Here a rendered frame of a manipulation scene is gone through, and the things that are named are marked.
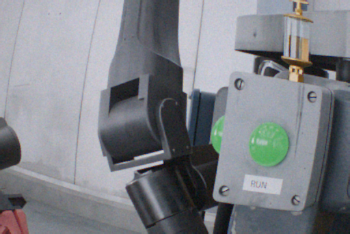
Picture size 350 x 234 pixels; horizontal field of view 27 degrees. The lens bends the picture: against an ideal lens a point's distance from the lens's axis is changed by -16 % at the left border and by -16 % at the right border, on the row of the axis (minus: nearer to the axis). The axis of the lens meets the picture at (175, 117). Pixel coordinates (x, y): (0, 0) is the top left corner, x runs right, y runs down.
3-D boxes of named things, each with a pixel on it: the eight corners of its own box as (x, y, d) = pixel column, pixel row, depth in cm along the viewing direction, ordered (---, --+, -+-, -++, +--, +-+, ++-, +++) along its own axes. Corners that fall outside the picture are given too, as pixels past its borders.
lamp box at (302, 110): (210, 200, 56) (229, 70, 55) (234, 195, 60) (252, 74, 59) (303, 212, 53) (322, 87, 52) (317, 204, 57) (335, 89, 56)
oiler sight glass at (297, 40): (279, 55, 61) (281, 14, 61) (288, 58, 63) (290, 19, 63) (305, 60, 60) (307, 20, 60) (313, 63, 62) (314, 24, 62)
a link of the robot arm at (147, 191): (109, 182, 81) (147, 161, 78) (152, 172, 86) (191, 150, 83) (139, 240, 80) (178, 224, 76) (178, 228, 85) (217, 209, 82)
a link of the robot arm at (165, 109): (92, 120, 83) (156, 99, 78) (160, 108, 92) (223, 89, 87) (124, 230, 82) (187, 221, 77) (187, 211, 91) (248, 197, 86)
